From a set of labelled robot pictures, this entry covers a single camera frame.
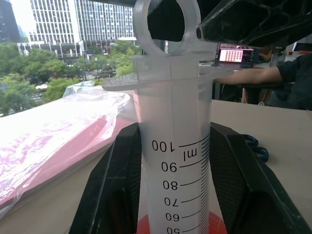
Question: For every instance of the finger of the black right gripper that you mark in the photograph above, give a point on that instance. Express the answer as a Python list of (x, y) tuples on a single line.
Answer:
[(165, 19), (256, 22)]

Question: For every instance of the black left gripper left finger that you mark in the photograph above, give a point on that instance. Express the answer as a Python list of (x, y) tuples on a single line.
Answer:
[(109, 185)]

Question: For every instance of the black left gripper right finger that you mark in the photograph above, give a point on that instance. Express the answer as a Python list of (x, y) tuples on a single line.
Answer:
[(246, 192)]

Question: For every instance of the translucent plastic 100 ml syringe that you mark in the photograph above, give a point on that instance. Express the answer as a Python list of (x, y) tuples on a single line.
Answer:
[(173, 136)]

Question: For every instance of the open laptop with lit screen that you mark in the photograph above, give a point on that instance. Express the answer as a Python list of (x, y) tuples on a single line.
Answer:
[(231, 55)]

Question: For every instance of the bystander in dark shirt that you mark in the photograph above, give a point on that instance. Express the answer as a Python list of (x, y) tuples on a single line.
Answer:
[(296, 80)]

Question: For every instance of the pink paper stack in plastic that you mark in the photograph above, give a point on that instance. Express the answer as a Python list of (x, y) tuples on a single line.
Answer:
[(48, 146)]

